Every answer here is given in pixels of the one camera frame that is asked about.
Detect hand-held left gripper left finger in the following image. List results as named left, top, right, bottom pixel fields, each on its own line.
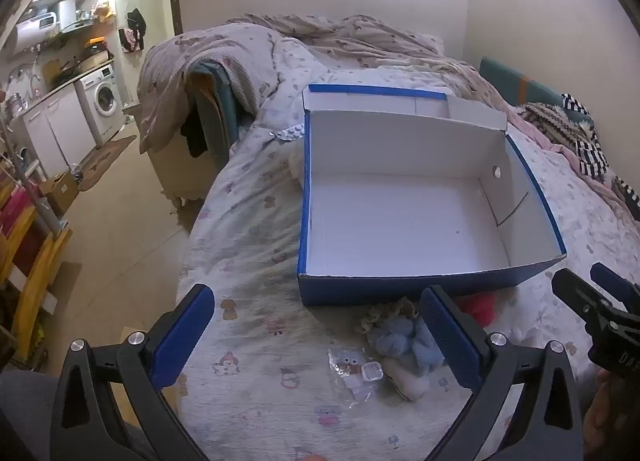
left=50, top=283, right=216, bottom=461

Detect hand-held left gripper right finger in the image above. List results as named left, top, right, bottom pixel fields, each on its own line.
left=420, top=285, right=586, bottom=461

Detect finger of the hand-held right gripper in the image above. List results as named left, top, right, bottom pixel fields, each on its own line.
left=590, top=263, right=640, bottom=314
left=551, top=268, right=608, bottom=324

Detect red plush item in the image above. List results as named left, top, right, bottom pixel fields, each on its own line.
left=457, top=291, right=498, bottom=327

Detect light blue fluffy scrunchie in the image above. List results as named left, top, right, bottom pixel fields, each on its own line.
left=367, top=313, right=446, bottom=374

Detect white lace scrunchie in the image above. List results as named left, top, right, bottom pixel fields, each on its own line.
left=385, top=361, right=436, bottom=402

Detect beige ruffled scrunchie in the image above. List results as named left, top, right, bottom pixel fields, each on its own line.
left=360, top=297, right=420, bottom=334

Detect blue and white cardboard box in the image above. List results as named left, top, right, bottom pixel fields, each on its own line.
left=297, top=84, right=568, bottom=308

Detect person's right hand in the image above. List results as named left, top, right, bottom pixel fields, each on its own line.
left=585, top=370, right=640, bottom=461

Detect clear packet with owl clip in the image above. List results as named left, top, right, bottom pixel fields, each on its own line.
left=327, top=346, right=386, bottom=404

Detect black and white striped cloth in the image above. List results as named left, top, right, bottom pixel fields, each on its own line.
left=560, top=94, right=640, bottom=207

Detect yellow wooden rack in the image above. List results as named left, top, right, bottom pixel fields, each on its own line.
left=0, top=161, right=73, bottom=362

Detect knitted patterned blanket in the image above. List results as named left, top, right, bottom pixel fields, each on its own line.
left=517, top=101, right=596, bottom=152

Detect brown cardboard box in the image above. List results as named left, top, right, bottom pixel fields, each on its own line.
left=40, top=171, right=81, bottom=214

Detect brown door mat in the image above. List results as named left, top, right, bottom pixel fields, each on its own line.
left=77, top=135, right=138, bottom=192

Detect black garment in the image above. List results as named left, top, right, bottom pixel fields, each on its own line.
left=180, top=111, right=211, bottom=158

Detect silver pill blister pack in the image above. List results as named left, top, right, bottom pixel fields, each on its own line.
left=272, top=124, right=306, bottom=142

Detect teal headboard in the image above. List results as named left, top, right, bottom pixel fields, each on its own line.
left=480, top=56, right=596, bottom=117

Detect white kitchen cabinet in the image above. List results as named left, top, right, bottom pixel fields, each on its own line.
left=20, top=86, right=98, bottom=177

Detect white washing machine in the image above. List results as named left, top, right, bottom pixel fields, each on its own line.
left=75, top=64, right=126, bottom=144

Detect beige printed blanket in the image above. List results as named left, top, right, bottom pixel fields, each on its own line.
left=137, top=14, right=501, bottom=154

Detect hanging dark clothes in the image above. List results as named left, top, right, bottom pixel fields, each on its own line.
left=120, top=8, right=147, bottom=53

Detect white water heater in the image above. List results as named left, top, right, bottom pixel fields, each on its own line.
left=15, top=11, right=58, bottom=49

